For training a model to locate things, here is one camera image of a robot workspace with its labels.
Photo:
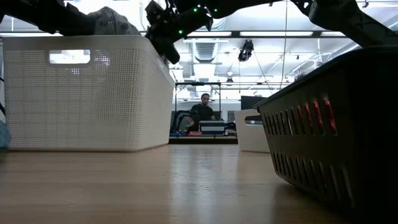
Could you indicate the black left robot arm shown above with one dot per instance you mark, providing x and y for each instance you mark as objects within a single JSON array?
[{"x": 15, "y": 9}]

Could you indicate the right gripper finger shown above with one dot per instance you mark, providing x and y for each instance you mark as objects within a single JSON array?
[{"x": 170, "y": 51}]

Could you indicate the black overhead camera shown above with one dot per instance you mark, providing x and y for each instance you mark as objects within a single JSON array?
[{"x": 245, "y": 49}]

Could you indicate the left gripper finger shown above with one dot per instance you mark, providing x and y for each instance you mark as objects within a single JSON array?
[{"x": 82, "y": 23}]

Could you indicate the blue and white box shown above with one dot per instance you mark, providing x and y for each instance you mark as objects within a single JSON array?
[{"x": 213, "y": 127}]

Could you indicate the black overhead crossbar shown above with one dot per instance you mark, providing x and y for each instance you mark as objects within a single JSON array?
[{"x": 234, "y": 33}]

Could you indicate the black background monitor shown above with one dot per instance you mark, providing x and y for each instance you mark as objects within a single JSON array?
[{"x": 250, "y": 101}]

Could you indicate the teal patterned gown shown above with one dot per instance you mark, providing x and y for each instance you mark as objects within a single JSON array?
[{"x": 3, "y": 137}]

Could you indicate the red bottle with white cap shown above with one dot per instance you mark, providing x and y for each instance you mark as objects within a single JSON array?
[{"x": 317, "y": 115}]

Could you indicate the person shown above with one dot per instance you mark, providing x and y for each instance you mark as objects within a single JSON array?
[{"x": 202, "y": 112}]

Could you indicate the black aluminium table frame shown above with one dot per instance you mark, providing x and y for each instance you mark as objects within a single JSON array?
[{"x": 202, "y": 140}]

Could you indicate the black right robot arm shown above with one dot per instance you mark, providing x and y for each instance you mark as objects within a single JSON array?
[{"x": 339, "y": 15}]

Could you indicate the large white perforated basket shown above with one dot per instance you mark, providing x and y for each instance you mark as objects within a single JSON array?
[{"x": 93, "y": 102}]

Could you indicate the black slotted plastic basket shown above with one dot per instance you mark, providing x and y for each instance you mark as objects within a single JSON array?
[{"x": 342, "y": 155}]

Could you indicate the small white plastic bin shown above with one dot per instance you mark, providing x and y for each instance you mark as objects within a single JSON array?
[{"x": 248, "y": 137}]

